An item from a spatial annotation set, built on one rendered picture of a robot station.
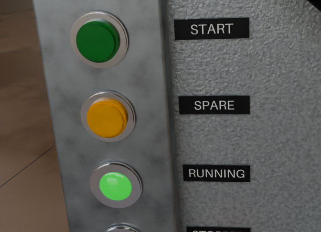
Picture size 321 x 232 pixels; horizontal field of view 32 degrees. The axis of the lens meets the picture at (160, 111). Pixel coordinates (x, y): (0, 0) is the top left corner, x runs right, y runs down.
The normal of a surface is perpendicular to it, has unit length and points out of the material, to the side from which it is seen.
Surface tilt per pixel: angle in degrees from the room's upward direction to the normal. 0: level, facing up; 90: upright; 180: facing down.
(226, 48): 90
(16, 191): 0
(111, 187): 86
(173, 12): 90
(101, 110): 90
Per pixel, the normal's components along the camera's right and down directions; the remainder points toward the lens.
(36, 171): -0.07, -0.91
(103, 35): -0.14, 0.40
